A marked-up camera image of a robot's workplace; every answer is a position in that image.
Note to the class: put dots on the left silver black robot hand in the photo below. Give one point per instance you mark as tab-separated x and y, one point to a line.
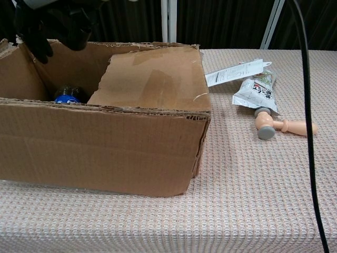
65	23

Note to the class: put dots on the large brown cardboard box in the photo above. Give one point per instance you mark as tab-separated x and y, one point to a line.
105	147

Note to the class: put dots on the cola bottle blue label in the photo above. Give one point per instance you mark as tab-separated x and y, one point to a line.
68	95

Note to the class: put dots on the black curtain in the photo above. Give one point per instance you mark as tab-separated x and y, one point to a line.
223	18

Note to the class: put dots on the white paper card package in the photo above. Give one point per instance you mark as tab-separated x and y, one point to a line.
237	72

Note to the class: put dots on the white printed snack pouch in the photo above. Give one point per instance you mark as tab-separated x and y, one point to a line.
259	92

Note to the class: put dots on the peach toy hammer grey ends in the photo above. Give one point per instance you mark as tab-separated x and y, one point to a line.
292	127

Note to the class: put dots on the beige woven tablecloth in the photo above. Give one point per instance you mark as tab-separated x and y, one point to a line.
263	197

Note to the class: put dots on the white frame post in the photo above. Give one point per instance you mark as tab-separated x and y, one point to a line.
169	21
271	23

